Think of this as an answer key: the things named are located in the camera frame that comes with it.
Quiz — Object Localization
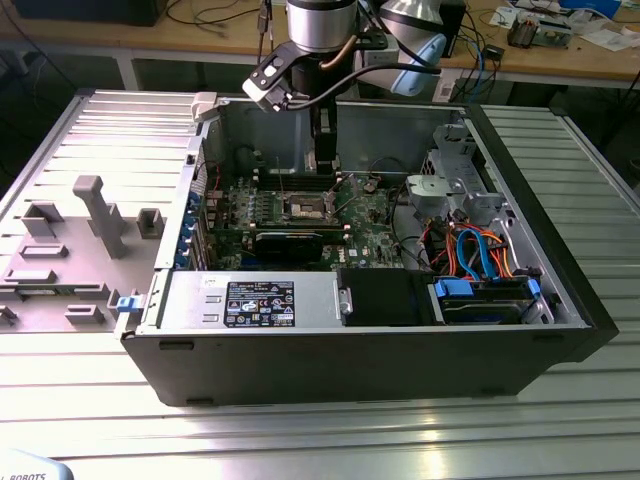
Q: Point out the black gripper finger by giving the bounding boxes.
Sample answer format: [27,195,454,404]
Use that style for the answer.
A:
[313,130,342,162]

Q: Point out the metal socket cover frame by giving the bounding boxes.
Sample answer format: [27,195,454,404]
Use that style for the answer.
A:
[324,172,361,223]

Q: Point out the CPU socket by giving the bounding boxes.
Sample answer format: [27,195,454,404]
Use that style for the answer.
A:
[282,191,335,223]

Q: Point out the metal CPU cooler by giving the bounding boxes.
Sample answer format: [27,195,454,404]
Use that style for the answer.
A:
[506,13,540,50]

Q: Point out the green motherboard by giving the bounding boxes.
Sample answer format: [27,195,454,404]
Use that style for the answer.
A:
[199,169,404,274]

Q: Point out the black graphics card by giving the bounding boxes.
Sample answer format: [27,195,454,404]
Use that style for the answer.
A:
[253,230,325,263]

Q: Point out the beige plastic case latch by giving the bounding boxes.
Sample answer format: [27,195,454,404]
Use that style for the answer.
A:
[191,91,222,124]

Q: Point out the silver metal drive cage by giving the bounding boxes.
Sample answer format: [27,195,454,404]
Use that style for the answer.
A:
[403,122,507,226]

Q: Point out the wooden desk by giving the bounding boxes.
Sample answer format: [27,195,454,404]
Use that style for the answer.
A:
[0,0,640,92]

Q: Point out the white labelled box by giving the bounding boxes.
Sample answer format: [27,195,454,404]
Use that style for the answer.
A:
[433,78,457,104]

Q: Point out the black plastic drive box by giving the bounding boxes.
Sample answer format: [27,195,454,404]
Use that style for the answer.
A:
[335,266,434,329]

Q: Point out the blue disk carrier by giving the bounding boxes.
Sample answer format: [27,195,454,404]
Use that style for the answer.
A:
[433,277,544,324]

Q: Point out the white paper sheet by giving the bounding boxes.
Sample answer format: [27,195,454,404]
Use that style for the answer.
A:
[488,5,519,29]

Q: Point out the silver power supply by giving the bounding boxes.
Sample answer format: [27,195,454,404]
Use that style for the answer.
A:
[158,269,347,334]

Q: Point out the black silver PC case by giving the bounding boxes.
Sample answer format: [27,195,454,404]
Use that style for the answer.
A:
[119,88,620,409]

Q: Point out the hard disk drive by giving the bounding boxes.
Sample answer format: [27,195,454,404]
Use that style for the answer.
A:
[439,295,534,325]

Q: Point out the grey parts rack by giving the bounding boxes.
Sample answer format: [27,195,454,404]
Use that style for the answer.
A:
[0,174,167,336]

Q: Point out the black monitor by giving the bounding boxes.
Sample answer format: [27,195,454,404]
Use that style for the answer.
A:
[9,0,162,29]

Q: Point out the grey metal box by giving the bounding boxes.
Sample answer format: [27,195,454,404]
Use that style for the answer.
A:
[537,18,575,51]

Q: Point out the blue plastic clip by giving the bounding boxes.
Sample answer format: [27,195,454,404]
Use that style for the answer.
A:
[115,293,145,316]

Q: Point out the blue box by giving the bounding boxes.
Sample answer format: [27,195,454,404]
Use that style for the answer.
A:
[558,0,622,17]

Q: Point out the white papers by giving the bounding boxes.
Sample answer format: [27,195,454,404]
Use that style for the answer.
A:
[579,27,637,52]

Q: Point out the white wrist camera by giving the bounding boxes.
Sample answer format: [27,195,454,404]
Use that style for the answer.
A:
[241,49,294,114]

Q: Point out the small wrist camera box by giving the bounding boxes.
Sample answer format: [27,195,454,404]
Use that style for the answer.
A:
[357,30,403,67]

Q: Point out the black cable loop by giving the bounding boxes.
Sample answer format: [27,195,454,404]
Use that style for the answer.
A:
[390,184,431,274]

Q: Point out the black camera cable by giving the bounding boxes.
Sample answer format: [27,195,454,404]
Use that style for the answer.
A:
[282,63,444,110]

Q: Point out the thin red fan wire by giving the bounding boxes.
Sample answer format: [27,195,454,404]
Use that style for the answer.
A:
[195,160,225,196]

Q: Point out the blue flat data cable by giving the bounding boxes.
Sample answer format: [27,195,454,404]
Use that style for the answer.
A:
[455,225,497,281]

